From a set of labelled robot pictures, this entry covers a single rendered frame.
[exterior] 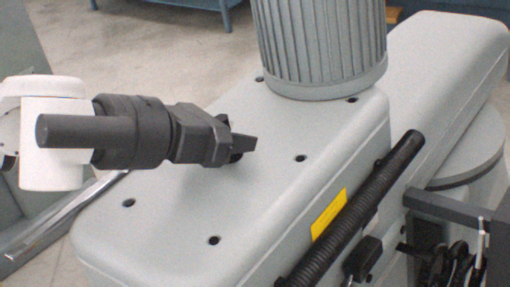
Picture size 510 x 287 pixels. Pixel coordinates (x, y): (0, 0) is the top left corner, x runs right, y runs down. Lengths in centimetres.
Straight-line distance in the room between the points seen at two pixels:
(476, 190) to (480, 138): 12
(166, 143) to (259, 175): 14
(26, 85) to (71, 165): 9
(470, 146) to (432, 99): 22
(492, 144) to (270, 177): 69
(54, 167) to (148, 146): 11
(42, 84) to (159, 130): 14
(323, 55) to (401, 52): 44
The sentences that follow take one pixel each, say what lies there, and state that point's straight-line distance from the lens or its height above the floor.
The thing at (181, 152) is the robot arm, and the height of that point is 196.
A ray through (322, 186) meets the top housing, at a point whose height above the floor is 186.
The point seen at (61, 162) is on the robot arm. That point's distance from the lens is 64.
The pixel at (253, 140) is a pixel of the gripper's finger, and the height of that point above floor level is 192.
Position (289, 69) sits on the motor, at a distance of 87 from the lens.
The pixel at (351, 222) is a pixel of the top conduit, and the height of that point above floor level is 180.
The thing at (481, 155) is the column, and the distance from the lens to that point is 130.
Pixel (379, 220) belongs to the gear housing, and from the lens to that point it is 99.
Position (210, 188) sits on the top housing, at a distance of 75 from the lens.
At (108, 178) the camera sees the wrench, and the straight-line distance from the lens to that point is 82.
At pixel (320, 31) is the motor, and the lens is 83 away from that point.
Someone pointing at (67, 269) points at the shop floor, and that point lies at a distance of 367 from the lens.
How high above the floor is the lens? 235
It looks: 35 degrees down
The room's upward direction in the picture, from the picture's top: 11 degrees counter-clockwise
